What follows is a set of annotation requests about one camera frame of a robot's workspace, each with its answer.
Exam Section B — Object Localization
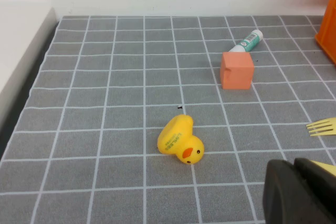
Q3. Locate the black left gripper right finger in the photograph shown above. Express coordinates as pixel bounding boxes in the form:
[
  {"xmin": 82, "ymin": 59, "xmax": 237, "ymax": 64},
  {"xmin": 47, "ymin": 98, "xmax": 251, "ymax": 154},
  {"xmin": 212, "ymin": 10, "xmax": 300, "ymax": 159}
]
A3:
[{"xmin": 293, "ymin": 157, "xmax": 336, "ymax": 224}]

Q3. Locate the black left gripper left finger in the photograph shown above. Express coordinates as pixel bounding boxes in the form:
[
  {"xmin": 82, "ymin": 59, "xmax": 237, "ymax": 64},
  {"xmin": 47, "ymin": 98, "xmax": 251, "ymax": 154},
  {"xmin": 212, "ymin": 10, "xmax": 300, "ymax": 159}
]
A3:
[{"xmin": 263, "ymin": 158, "xmax": 334, "ymax": 224}]

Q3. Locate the yellow plastic knife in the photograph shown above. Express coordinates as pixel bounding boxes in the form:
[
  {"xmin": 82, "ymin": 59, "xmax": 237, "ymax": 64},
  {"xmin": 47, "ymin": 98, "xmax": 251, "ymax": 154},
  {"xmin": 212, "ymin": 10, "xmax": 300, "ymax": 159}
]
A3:
[{"xmin": 312, "ymin": 159, "xmax": 336, "ymax": 175}]

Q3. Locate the yellow plastic fork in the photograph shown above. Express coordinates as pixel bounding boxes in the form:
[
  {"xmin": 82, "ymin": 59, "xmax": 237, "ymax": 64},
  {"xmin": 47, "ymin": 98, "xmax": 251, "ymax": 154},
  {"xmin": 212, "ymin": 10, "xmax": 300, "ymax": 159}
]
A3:
[{"xmin": 306, "ymin": 117, "xmax": 336, "ymax": 137}]

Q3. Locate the orange plastic cutlery crate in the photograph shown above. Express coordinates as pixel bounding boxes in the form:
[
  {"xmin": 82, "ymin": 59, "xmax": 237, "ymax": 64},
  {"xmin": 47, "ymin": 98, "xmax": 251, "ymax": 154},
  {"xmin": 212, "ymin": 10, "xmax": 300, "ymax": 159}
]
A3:
[{"xmin": 314, "ymin": 0, "xmax": 336, "ymax": 66}]

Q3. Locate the yellow rubber duck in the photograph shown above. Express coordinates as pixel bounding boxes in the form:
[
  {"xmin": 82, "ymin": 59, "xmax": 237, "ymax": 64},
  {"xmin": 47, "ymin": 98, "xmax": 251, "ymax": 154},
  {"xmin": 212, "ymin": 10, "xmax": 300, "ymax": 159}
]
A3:
[{"xmin": 156, "ymin": 113, "xmax": 205, "ymax": 166}]

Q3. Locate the orange foam cube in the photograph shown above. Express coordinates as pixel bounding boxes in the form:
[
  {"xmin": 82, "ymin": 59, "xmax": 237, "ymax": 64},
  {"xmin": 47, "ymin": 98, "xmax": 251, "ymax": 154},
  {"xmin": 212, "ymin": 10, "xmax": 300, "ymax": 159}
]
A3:
[{"xmin": 220, "ymin": 51, "xmax": 255, "ymax": 90}]

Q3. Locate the green white glue stick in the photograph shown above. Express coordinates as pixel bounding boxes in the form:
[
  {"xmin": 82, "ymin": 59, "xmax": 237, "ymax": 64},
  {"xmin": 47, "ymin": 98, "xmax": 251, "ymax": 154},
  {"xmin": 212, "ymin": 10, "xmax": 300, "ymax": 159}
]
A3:
[{"xmin": 228, "ymin": 29, "xmax": 264, "ymax": 54}]

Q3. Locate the grey white-grid tablecloth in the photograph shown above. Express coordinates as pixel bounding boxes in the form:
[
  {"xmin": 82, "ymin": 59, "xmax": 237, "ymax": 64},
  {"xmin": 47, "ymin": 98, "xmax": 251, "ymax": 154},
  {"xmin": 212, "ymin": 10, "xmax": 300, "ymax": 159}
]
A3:
[{"xmin": 0, "ymin": 15, "xmax": 336, "ymax": 224}]

